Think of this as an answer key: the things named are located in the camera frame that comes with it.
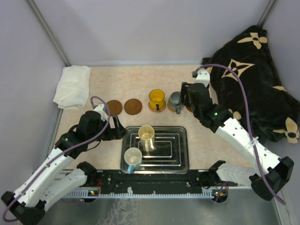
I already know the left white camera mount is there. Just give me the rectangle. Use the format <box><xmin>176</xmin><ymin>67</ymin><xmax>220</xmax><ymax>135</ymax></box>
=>
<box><xmin>93</xmin><ymin>104</ymin><xmax>108</xmax><ymax>121</ymax></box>

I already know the white folded cloth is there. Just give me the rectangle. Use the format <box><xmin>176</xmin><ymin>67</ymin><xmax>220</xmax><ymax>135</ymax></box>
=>
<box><xmin>53</xmin><ymin>65</ymin><xmax>91</xmax><ymax>110</ymax></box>

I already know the grey mug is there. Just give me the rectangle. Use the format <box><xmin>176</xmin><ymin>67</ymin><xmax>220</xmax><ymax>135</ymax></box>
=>
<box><xmin>168</xmin><ymin>91</ymin><xmax>181</xmax><ymax>108</ymax></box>

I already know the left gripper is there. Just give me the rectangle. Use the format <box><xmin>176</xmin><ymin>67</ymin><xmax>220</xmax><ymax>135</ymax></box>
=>
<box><xmin>87</xmin><ymin>115</ymin><xmax>128</xmax><ymax>143</ymax></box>

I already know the metal tray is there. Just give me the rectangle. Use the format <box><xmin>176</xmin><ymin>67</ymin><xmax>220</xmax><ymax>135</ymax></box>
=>
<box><xmin>120</xmin><ymin>126</ymin><xmax>189</xmax><ymax>174</ymax></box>

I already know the white mug blue handle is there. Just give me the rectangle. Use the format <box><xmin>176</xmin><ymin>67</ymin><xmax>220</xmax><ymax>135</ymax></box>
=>
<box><xmin>124</xmin><ymin>148</ymin><xmax>143</xmax><ymax>174</ymax></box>

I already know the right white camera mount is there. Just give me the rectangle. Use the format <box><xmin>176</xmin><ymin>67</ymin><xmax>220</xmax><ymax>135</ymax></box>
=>
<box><xmin>192</xmin><ymin>69</ymin><xmax>210</xmax><ymax>88</ymax></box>

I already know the black floral blanket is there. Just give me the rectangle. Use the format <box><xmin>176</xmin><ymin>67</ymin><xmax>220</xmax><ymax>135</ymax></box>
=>
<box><xmin>202</xmin><ymin>25</ymin><xmax>300</xmax><ymax>144</ymax></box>

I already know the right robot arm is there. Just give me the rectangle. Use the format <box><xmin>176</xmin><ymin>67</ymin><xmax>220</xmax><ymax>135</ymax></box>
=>
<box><xmin>180</xmin><ymin>82</ymin><xmax>294</xmax><ymax>201</ymax></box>

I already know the yellow cup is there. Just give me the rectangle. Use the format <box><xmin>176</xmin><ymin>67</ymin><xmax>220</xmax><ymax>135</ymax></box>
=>
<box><xmin>149</xmin><ymin>89</ymin><xmax>165</xmax><ymax>102</ymax></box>

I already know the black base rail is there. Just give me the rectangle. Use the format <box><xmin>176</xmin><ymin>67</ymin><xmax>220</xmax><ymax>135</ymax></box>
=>
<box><xmin>82</xmin><ymin>170</ymin><xmax>223</xmax><ymax>195</ymax></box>

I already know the woven rattan coaster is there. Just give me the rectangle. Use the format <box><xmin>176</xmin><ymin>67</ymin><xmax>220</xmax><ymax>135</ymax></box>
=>
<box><xmin>167</xmin><ymin>104</ymin><xmax>181</xmax><ymax>114</ymax></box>
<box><xmin>148</xmin><ymin>100</ymin><xmax>166</xmax><ymax>113</ymax></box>

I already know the cream tall cup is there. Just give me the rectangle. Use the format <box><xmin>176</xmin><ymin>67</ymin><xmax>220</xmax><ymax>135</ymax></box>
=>
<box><xmin>138</xmin><ymin>125</ymin><xmax>155</xmax><ymax>152</ymax></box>

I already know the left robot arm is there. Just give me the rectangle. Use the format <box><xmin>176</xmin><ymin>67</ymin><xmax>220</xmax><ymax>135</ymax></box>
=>
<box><xmin>1</xmin><ymin>110</ymin><xmax>127</xmax><ymax>225</ymax></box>

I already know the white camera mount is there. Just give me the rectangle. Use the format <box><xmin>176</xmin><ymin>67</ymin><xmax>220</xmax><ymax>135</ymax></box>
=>
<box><xmin>93</xmin><ymin>104</ymin><xmax>108</xmax><ymax>121</ymax></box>
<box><xmin>192</xmin><ymin>69</ymin><xmax>210</xmax><ymax>88</ymax></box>

